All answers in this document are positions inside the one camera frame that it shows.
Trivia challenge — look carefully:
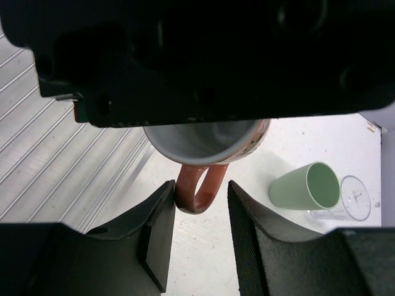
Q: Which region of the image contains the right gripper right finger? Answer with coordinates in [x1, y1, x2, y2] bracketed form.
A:
[227, 181, 394, 295]

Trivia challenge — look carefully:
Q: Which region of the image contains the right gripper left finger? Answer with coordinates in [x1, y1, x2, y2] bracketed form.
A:
[1, 180, 175, 295]

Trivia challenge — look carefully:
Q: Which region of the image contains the pink ceramic mug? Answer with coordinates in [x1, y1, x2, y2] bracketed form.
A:
[143, 119, 271, 215]

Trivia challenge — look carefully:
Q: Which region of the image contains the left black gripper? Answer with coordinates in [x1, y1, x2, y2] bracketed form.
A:
[1, 1, 394, 128]

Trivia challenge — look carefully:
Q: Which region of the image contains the clear glass cup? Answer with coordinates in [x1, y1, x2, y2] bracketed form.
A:
[307, 175, 372, 222]

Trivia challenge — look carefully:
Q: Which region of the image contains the light green cup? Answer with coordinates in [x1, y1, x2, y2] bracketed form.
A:
[268, 162, 341, 210]

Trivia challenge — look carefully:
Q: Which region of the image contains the silver wire dish rack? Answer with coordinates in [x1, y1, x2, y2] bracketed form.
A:
[1, 38, 153, 232]

